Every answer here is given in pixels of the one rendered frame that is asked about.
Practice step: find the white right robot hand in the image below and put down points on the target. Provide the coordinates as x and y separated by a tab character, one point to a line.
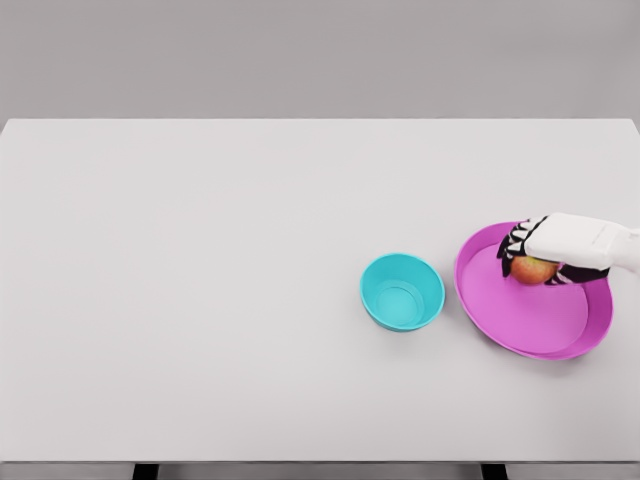
565	242

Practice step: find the red yellow apple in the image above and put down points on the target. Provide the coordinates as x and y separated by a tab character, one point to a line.
531	270

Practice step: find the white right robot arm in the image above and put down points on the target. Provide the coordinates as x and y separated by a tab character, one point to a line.
630	247

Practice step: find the pink plate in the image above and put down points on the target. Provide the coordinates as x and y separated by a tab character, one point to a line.
530	315

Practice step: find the blue bowl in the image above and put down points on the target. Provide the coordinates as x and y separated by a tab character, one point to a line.
401	292

